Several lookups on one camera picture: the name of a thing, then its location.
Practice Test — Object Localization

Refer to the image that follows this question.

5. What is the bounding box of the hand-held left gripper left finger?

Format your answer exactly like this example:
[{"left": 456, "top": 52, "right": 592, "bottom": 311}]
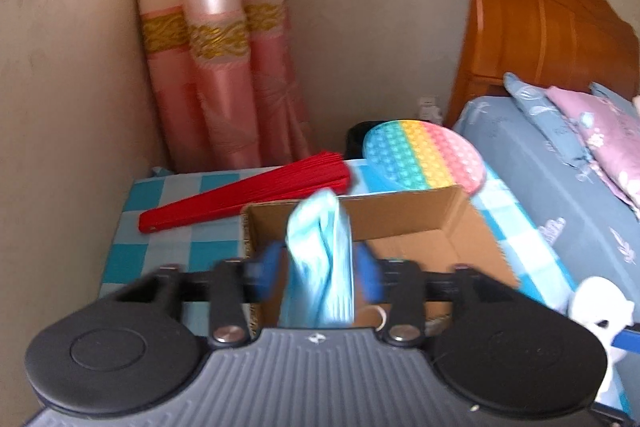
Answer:
[{"left": 117, "top": 243, "right": 286, "bottom": 351}]

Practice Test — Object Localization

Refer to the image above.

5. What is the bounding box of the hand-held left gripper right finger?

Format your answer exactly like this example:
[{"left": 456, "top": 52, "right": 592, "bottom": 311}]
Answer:
[{"left": 354, "top": 245, "right": 523, "bottom": 350}]

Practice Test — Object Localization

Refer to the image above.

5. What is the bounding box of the blue face mask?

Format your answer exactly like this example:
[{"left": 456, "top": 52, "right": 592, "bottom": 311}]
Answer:
[{"left": 279, "top": 189, "right": 357, "bottom": 329}]

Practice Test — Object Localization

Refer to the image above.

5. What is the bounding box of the cardboard box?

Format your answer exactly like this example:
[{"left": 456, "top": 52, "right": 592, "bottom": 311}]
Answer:
[{"left": 240, "top": 185, "right": 525, "bottom": 333}]

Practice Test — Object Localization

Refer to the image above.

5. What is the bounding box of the red folding fan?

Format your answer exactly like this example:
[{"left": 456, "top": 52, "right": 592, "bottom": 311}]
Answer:
[{"left": 138, "top": 151, "right": 353, "bottom": 235}]

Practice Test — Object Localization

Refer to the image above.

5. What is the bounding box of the blue checkered tablecloth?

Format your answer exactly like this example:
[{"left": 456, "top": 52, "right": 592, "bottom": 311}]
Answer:
[{"left": 97, "top": 161, "right": 581, "bottom": 308}]

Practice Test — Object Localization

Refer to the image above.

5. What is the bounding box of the rainbow pop bubble toy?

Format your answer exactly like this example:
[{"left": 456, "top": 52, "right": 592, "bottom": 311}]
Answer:
[{"left": 362, "top": 119, "right": 487, "bottom": 196}]

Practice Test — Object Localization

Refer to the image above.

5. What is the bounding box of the bed with blue-grey sheet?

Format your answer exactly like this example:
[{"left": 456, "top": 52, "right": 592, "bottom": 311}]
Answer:
[{"left": 452, "top": 96, "right": 640, "bottom": 308}]

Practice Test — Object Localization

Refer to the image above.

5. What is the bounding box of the white plush toy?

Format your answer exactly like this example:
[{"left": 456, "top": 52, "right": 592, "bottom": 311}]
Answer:
[{"left": 566, "top": 276, "right": 637, "bottom": 400}]

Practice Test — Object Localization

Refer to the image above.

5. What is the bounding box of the blue patterned pillow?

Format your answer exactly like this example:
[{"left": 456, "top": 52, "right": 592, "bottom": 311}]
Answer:
[{"left": 502, "top": 72, "right": 596, "bottom": 168}]

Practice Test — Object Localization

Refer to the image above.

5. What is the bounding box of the pink curtain with gold band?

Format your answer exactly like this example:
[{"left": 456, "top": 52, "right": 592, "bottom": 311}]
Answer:
[{"left": 134, "top": 0, "right": 317, "bottom": 174}]

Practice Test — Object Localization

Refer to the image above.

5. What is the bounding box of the pink floral pillow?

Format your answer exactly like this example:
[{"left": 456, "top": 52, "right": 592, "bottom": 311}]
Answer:
[{"left": 544, "top": 86, "right": 640, "bottom": 212}]

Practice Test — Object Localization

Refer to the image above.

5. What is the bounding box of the wooden headboard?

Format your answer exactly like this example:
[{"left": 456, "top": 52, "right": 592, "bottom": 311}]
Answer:
[{"left": 445, "top": 0, "right": 640, "bottom": 128}]

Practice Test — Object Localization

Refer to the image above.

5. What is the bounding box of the white wall socket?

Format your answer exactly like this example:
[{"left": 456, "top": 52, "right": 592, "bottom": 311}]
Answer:
[{"left": 416, "top": 95, "right": 444, "bottom": 124}]

